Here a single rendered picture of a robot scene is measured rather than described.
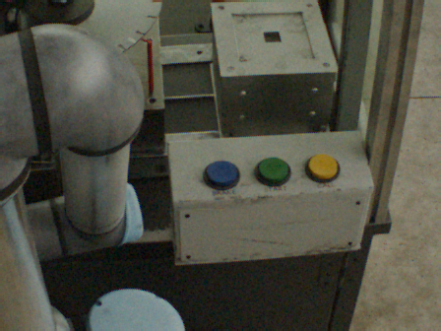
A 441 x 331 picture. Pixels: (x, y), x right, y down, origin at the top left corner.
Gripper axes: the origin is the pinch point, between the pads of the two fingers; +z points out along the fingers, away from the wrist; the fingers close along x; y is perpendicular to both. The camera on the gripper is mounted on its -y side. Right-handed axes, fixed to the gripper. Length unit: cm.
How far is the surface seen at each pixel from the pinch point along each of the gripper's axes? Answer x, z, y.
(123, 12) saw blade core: 14.4, 10.7, 11.3
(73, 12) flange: 14.2, 8.7, 3.4
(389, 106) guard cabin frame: 9, -10, 52
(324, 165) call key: -1.4, -7.4, 44.2
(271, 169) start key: -2.5, -8.8, 36.9
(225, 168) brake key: -2.9, -9.3, 30.8
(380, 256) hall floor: -50, 86, 65
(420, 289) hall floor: -54, 78, 77
